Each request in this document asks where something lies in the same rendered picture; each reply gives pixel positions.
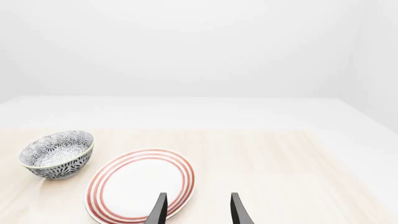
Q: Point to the black and white patterned bowl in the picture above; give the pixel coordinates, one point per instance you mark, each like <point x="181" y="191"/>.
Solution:
<point x="57" y="155"/>

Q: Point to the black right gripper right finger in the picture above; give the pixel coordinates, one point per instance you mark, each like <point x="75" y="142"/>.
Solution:
<point x="239" y="212"/>

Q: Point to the white plate with red rings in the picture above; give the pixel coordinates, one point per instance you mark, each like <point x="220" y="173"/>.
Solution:
<point x="136" y="184"/>

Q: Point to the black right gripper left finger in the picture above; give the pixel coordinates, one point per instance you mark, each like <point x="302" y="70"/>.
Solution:
<point x="159" y="210"/>

